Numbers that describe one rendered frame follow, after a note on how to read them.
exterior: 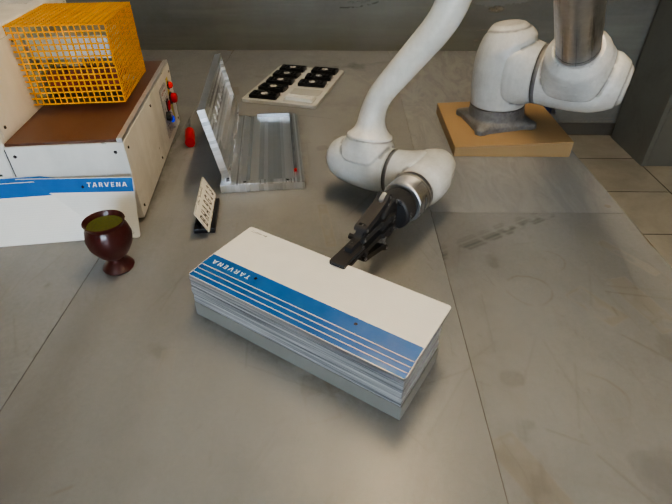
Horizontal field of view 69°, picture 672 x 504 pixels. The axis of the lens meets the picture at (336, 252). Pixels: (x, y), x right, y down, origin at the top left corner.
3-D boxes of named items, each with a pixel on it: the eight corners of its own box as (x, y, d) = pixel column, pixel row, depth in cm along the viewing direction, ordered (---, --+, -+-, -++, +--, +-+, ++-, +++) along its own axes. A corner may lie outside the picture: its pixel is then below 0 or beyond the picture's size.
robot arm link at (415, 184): (430, 216, 102) (418, 230, 98) (391, 204, 106) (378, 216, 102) (435, 178, 97) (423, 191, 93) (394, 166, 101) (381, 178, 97)
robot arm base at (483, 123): (504, 101, 157) (507, 84, 153) (538, 129, 139) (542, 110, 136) (449, 107, 155) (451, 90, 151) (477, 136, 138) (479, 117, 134)
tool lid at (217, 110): (204, 109, 106) (196, 111, 106) (232, 183, 118) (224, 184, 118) (220, 52, 141) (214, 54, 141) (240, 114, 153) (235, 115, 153)
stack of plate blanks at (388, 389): (436, 360, 78) (444, 319, 72) (399, 420, 69) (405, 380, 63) (245, 273, 95) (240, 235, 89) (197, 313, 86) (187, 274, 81)
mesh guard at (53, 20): (125, 102, 110) (104, 23, 100) (32, 105, 108) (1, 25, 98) (146, 71, 128) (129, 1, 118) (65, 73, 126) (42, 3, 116)
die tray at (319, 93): (315, 109, 163) (315, 106, 163) (241, 101, 169) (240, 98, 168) (344, 72, 194) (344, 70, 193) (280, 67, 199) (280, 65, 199)
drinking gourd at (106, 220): (96, 284, 92) (77, 237, 85) (96, 259, 98) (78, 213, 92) (143, 274, 95) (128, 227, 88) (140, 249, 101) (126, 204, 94)
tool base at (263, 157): (305, 188, 121) (304, 175, 119) (221, 193, 119) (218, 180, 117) (297, 120, 156) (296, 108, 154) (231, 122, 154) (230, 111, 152)
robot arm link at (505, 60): (481, 88, 151) (491, 11, 137) (541, 98, 142) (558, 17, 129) (460, 106, 141) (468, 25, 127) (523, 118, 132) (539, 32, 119)
